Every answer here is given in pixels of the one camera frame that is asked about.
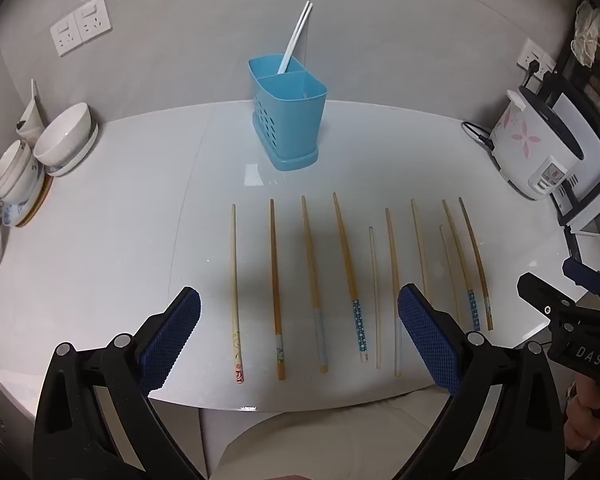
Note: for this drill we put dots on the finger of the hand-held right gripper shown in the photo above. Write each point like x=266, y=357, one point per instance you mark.
x=542, y=297
x=582, y=274

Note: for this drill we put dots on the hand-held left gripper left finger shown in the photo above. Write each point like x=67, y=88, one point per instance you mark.
x=172, y=340

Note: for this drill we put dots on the large white bowl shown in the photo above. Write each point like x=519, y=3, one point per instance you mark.
x=62, y=130

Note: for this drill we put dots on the round wooden board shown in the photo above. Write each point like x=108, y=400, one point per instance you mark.
x=37, y=206

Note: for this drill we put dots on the person's right hand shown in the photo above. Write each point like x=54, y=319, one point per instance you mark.
x=585, y=415

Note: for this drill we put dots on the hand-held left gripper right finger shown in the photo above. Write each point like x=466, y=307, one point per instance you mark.
x=430, y=340

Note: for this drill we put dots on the white and black appliance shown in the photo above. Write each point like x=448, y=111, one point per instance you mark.
x=585, y=160

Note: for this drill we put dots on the white hanging cloth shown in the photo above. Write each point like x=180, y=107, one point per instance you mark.
x=587, y=30

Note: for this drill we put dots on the white rice cooker pink flowers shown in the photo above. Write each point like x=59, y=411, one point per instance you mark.
x=525, y=145

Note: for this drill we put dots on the white patterned cup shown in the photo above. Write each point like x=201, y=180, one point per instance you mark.
x=30, y=120

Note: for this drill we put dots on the white wall socket plate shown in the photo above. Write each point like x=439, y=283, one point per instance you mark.
x=65, y=36
x=94, y=19

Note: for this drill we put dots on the blue plastic chopstick holder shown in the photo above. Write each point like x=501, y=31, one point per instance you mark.
x=290, y=110

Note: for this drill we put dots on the white patterned bowl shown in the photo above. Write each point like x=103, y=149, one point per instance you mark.
x=11, y=160
x=24, y=187

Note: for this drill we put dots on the brown wooden chopstick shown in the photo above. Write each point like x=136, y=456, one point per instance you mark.
x=418, y=245

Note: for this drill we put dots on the white wall power socket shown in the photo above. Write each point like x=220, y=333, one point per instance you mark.
x=542, y=55

